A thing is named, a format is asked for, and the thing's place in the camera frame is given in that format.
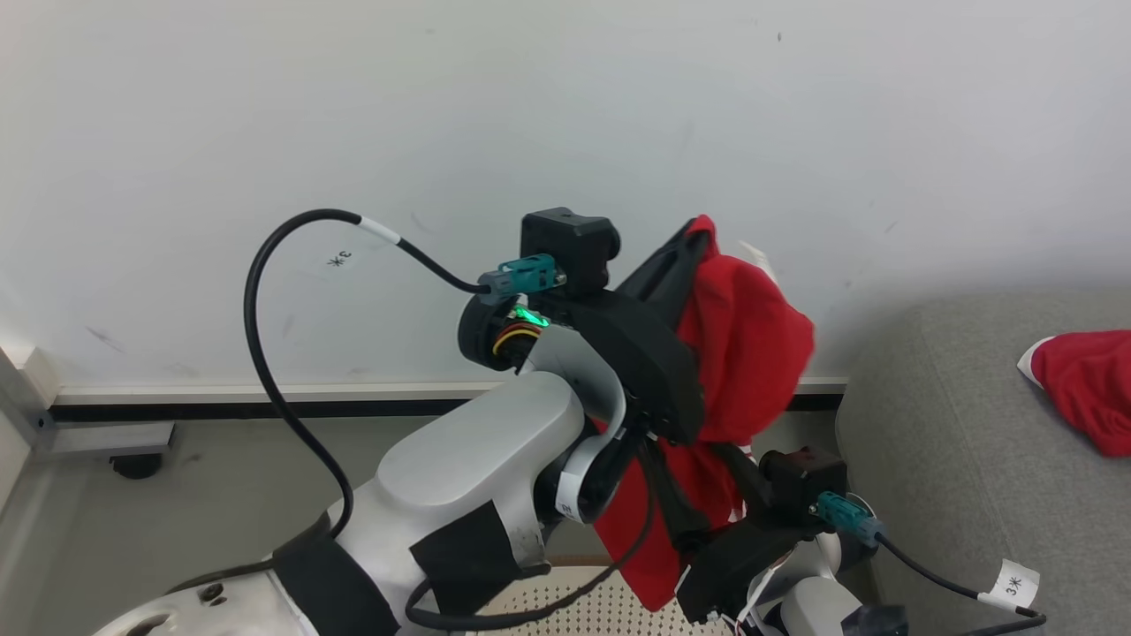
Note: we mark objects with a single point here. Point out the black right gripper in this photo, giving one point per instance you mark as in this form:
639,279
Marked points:
733,565

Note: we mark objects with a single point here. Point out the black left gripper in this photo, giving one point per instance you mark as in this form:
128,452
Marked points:
649,362

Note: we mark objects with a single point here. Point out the red garment with white trim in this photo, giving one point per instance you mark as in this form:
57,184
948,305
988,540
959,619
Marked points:
1091,380

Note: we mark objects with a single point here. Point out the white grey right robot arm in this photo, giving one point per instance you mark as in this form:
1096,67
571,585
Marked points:
817,601

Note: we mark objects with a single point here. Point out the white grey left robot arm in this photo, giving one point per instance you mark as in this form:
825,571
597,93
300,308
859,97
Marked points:
468,468

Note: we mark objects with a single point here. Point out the grey fabric sofa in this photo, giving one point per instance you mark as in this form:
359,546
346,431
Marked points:
954,459

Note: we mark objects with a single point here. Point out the white perforated laundry basket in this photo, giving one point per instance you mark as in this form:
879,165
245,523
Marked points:
565,609

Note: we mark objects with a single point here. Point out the white and black baseboard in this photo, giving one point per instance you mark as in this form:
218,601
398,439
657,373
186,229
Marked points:
265,399

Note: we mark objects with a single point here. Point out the black caster wheel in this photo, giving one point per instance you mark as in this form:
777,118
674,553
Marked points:
137,465

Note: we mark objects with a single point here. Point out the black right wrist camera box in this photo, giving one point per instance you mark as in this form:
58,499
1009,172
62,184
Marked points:
800,481

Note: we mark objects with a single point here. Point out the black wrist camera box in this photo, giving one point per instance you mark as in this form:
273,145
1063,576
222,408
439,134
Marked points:
800,481
570,243

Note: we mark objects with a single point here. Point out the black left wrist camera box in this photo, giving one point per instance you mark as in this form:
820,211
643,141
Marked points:
570,243

